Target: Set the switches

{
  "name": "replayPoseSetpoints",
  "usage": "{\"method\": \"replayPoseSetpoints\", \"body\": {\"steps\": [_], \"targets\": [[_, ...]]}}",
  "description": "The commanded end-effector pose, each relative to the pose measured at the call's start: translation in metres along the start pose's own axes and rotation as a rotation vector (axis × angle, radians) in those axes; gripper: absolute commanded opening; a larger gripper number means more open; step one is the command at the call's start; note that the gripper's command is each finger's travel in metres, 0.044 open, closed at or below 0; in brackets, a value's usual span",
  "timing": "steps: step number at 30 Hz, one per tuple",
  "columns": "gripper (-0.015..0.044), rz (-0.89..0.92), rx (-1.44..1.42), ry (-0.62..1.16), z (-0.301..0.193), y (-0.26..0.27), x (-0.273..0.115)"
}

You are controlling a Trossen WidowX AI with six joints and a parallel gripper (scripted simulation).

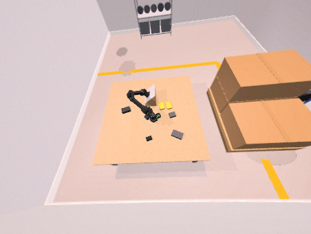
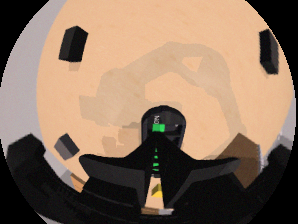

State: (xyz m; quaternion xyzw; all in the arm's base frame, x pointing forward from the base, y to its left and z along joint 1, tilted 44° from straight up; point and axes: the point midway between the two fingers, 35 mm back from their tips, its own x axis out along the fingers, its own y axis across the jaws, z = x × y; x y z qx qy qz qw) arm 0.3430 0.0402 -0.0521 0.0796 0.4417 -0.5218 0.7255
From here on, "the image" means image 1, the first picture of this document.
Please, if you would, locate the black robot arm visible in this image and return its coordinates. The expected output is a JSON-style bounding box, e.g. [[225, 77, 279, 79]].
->
[[127, 89, 156, 120]]

